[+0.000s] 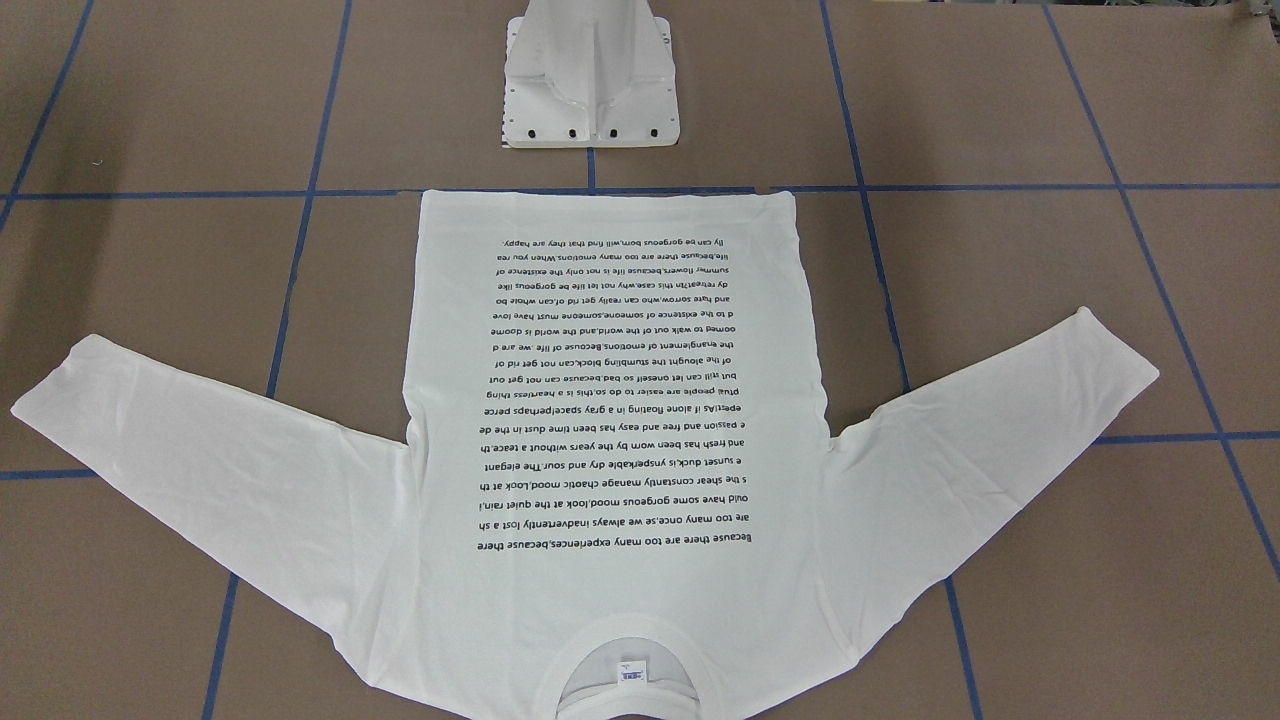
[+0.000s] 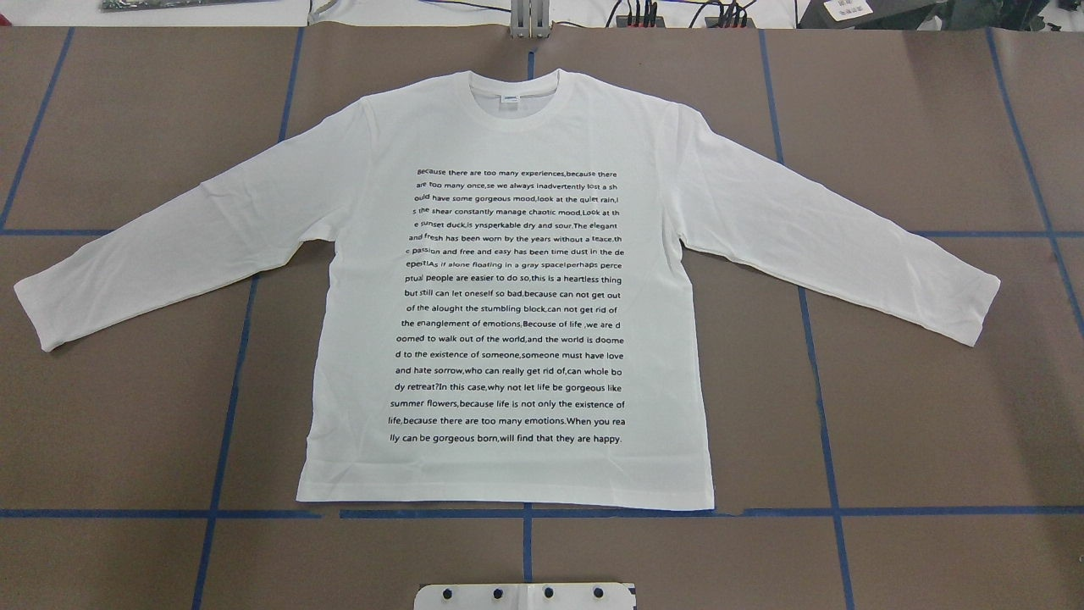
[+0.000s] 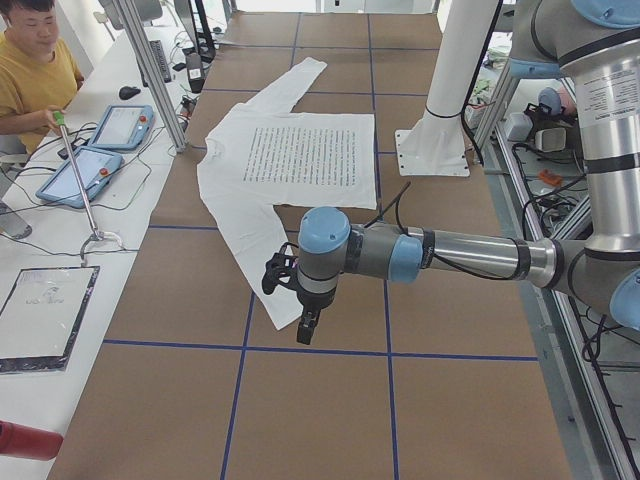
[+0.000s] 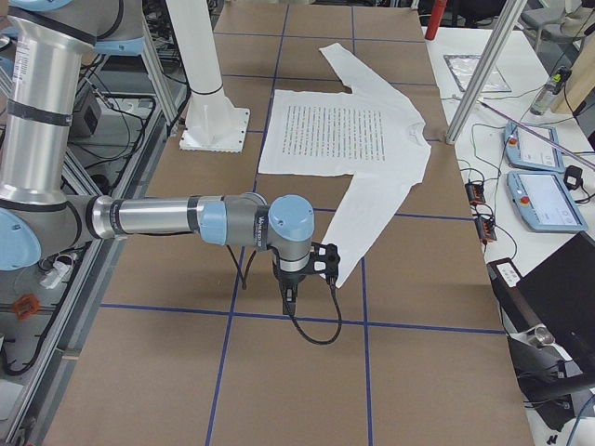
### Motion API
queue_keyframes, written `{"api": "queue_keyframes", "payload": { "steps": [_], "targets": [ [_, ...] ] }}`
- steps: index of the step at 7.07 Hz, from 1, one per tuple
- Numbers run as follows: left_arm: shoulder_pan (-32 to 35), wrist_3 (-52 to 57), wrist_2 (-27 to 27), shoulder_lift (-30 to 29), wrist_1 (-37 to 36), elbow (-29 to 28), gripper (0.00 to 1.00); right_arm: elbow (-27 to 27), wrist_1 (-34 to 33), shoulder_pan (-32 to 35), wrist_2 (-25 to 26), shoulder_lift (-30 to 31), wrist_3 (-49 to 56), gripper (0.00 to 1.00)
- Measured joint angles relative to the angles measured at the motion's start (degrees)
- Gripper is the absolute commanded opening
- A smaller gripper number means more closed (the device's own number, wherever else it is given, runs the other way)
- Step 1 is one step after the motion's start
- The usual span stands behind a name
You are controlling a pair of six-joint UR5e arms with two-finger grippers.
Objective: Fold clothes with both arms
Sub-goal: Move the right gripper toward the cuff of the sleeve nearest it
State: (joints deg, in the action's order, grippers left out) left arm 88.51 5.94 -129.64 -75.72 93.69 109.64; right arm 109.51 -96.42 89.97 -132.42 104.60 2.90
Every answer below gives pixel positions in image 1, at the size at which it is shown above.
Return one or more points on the white long-sleeve printed shirt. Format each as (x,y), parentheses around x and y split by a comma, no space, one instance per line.
(618,493)

